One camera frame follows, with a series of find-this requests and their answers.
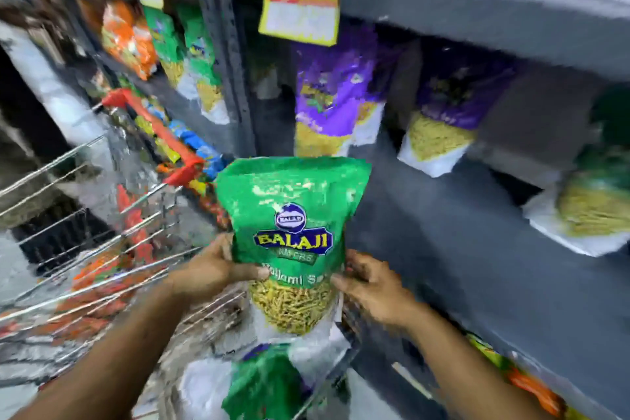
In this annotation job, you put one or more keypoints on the person's left hand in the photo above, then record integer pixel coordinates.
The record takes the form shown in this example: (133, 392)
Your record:
(206, 269)

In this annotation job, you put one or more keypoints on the person's right hand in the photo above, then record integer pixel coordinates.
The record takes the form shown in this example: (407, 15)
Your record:
(379, 289)

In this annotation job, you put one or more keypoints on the person's left forearm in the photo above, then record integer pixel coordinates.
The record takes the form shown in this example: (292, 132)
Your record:
(108, 360)

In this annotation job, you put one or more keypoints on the green packet in cart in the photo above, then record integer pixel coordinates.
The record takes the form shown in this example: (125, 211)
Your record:
(261, 385)

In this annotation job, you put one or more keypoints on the person's right forearm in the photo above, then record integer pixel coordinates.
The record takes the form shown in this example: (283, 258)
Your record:
(467, 370)

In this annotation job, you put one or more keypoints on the dark purple snack packet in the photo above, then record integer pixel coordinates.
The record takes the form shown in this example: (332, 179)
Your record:
(448, 114)

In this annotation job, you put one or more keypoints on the orange packets in cart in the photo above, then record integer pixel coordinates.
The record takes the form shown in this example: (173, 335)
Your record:
(103, 277)

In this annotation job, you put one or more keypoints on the person's left thumb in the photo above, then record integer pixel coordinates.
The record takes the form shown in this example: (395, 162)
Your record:
(248, 273)

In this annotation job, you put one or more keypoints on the orange snack packet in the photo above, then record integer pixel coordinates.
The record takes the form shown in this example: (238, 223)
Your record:
(128, 38)

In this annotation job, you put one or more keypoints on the dark green snack packet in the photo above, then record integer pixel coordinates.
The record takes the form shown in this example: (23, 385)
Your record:
(585, 188)

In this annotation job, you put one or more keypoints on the person's right thumb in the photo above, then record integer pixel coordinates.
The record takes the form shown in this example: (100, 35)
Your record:
(344, 287)

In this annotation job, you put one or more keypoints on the orange green packet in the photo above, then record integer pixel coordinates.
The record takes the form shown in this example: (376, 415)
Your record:
(521, 375)

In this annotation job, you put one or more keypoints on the row of mixed colourful packets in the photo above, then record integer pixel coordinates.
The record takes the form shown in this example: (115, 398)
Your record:
(187, 149)

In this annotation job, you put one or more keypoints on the green white snack packet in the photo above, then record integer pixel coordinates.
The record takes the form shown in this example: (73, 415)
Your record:
(204, 65)
(165, 40)

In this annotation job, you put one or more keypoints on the grey metal shelf rack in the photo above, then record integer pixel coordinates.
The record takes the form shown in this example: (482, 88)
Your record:
(443, 139)

